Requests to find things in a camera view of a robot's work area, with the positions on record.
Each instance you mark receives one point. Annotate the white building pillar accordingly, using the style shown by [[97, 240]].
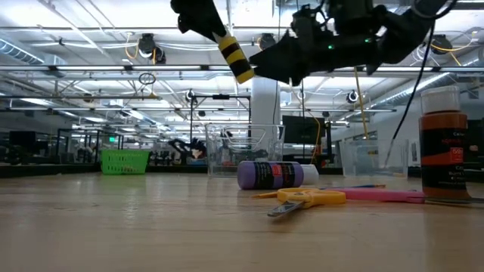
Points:
[[264, 102]]

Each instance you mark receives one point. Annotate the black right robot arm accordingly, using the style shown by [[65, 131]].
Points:
[[408, 26]]

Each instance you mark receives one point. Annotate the frosted plastic bin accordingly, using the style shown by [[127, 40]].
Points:
[[378, 162]]

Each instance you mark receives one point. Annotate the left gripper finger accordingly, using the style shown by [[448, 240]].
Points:
[[208, 19], [183, 17]]

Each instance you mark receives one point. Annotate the yellow paint bottle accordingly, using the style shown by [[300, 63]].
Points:
[[236, 60]]

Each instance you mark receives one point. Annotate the brown paint bottle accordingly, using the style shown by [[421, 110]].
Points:
[[442, 151]]

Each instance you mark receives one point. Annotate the green plastic basket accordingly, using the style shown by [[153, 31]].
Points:
[[125, 162]]

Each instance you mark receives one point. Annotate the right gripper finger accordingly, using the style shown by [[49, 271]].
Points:
[[294, 79], [283, 56]]

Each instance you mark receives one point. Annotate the purple paint bottle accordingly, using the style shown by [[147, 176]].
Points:
[[264, 175]]

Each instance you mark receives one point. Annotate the black monitor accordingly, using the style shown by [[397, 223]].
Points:
[[302, 130], [22, 138]]

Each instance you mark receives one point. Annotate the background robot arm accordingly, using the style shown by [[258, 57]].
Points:
[[187, 147]]

